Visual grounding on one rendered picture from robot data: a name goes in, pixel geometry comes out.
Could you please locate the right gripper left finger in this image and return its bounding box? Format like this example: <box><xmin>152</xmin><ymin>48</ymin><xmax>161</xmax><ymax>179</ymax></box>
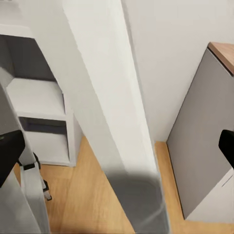
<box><xmin>0</xmin><ymin>130</ymin><xmax>25</xmax><ymax>188</ymax></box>

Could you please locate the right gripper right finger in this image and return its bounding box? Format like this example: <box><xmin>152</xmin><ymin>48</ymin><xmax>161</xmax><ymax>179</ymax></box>
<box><xmin>218</xmin><ymin>130</ymin><xmax>234</xmax><ymax>169</ymax></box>

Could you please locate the camera tripod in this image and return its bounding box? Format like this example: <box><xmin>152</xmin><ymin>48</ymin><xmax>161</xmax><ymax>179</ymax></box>
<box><xmin>0</xmin><ymin>0</ymin><xmax>172</xmax><ymax>234</ymax></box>

